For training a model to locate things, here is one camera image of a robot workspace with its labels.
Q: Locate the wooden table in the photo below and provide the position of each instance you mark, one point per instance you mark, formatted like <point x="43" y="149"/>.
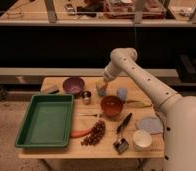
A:
<point x="104" y="149"/>

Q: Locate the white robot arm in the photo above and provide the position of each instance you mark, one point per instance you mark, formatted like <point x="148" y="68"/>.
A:
<point x="180" y="133"/>

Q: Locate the orange bowl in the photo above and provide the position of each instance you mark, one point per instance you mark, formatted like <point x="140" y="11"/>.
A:
<point x="111" y="106"/>

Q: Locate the metal binder clip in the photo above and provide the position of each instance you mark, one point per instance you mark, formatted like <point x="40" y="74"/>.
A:
<point x="121" y="145"/>

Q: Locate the white bowl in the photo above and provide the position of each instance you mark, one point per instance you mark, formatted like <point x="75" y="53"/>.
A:
<point x="142" y="140"/>

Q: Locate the dark red bowl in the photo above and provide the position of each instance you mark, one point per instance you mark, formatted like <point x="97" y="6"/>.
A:
<point x="73" y="85"/>

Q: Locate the small metal cup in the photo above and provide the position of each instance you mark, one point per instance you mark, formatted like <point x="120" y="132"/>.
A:
<point x="86" y="96"/>

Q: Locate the green plastic tray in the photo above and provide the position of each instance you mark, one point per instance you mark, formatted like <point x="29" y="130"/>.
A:
<point x="47" y="122"/>

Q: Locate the bunch of brown grapes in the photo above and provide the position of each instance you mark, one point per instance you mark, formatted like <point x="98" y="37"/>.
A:
<point x="97" y="133"/>

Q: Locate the orange carrot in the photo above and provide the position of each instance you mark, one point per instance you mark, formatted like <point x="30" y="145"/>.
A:
<point x="80" y="133"/>

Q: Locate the black handled tool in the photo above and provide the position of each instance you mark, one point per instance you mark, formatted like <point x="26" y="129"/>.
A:
<point x="124" y="123"/>

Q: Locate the blue plastic cup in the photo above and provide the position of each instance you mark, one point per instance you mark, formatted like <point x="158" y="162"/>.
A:
<point x="101" y="93"/>

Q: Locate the small blue object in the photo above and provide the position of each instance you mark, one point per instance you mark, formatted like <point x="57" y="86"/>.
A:
<point x="122" y="93"/>

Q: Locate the metal fork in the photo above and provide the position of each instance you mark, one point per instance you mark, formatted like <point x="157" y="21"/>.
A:
<point x="95" y="115"/>

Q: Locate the grey blue plate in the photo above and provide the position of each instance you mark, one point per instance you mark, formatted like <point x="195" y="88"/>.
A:
<point x="152" y="125"/>

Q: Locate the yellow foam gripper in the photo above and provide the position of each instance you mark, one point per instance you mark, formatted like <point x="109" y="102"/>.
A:
<point x="101" y="85"/>

